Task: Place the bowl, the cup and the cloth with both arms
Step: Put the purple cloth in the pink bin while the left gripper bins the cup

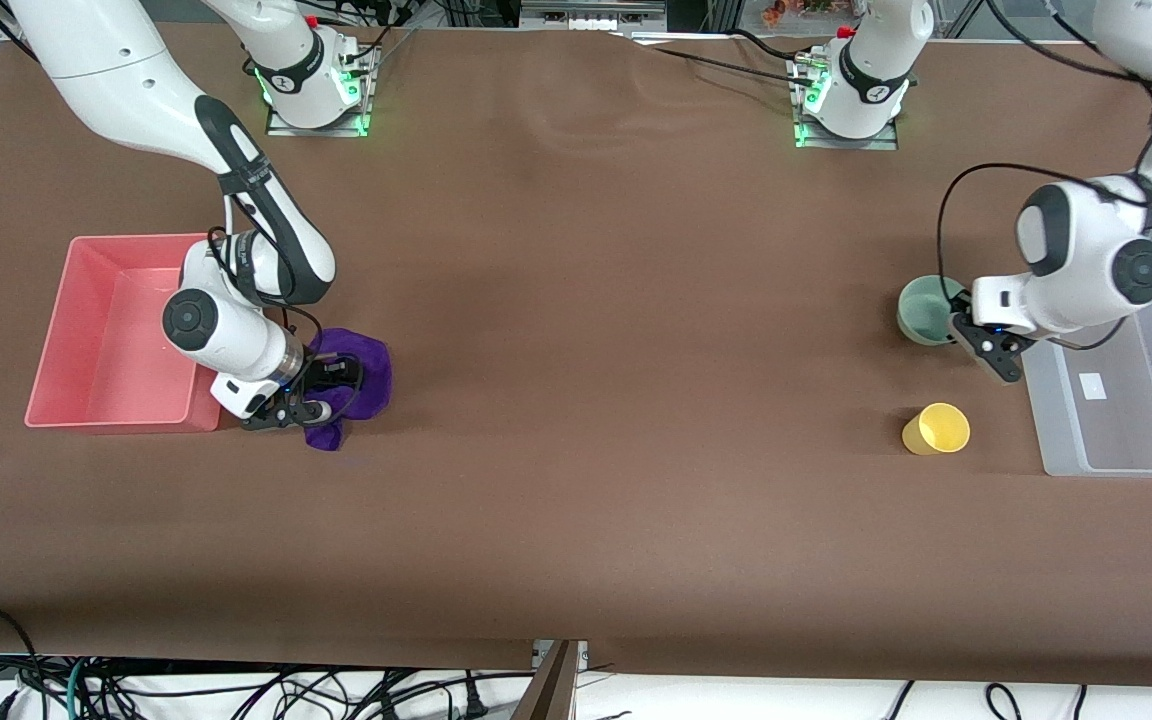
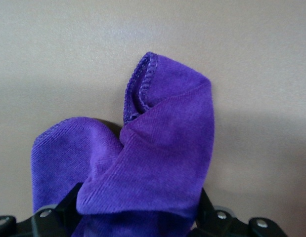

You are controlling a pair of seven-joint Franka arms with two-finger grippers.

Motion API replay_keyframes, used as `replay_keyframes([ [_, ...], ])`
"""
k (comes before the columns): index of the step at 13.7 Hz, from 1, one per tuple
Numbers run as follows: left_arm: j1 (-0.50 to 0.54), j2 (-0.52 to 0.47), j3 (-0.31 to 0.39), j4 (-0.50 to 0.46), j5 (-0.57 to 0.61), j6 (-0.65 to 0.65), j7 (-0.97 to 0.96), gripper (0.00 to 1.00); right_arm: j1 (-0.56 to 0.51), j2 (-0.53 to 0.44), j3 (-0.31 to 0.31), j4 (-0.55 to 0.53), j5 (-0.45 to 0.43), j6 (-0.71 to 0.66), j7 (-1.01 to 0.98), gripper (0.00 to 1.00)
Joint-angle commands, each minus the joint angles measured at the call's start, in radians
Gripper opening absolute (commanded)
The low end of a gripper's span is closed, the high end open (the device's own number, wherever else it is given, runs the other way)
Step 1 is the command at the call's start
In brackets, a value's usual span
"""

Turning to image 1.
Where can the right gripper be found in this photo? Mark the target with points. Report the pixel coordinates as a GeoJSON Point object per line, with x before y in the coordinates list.
{"type": "Point", "coordinates": [329, 374]}

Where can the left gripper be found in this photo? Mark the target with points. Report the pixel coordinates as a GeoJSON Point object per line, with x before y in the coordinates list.
{"type": "Point", "coordinates": [960, 327]}

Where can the purple cloth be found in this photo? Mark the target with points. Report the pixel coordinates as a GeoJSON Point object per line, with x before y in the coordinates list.
{"type": "Point", "coordinates": [371, 380]}

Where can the yellow cup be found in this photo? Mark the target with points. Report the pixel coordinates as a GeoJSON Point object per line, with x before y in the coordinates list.
{"type": "Point", "coordinates": [941, 428]}

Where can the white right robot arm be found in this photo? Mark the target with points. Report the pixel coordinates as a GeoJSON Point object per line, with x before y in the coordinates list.
{"type": "Point", "coordinates": [126, 90]}

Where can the white label sticker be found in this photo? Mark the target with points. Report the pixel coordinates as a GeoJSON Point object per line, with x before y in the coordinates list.
{"type": "Point", "coordinates": [1094, 386]}

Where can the translucent plastic bin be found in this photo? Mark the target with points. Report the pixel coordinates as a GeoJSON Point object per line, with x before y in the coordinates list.
{"type": "Point", "coordinates": [1136, 420]}

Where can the pink plastic bin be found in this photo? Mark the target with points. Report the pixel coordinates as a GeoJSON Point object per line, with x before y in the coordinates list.
{"type": "Point", "coordinates": [116, 340]}

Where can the brown table cover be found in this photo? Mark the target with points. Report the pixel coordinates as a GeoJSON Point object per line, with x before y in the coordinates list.
{"type": "Point", "coordinates": [576, 400]}

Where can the silver background device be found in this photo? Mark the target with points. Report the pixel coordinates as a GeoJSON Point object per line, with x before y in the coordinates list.
{"type": "Point", "coordinates": [591, 14]}

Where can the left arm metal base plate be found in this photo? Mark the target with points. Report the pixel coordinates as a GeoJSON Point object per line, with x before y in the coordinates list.
{"type": "Point", "coordinates": [886, 140]}

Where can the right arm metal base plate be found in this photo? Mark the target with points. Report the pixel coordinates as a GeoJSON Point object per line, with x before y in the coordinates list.
{"type": "Point", "coordinates": [281, 125]}

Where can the metal frame post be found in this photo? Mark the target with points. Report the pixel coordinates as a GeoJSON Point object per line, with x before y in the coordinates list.
{"type": "Point", "coordinates": [551, 690]}

